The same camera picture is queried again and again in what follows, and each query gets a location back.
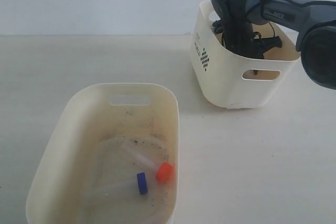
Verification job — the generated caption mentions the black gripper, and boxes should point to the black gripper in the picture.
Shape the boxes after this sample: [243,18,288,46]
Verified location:
[222,23,281,76]

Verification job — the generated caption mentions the orange-capped clear tube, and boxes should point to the orange-capped clear tube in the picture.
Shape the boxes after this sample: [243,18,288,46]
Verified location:
[121,142,174,183]

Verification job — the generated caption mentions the blue-capped clear tube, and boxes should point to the blue-capped clear tube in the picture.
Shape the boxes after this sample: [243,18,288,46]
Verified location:
[85,172,148,201]

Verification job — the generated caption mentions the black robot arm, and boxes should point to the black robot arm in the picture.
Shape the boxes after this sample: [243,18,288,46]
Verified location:
[211,0,335,89]

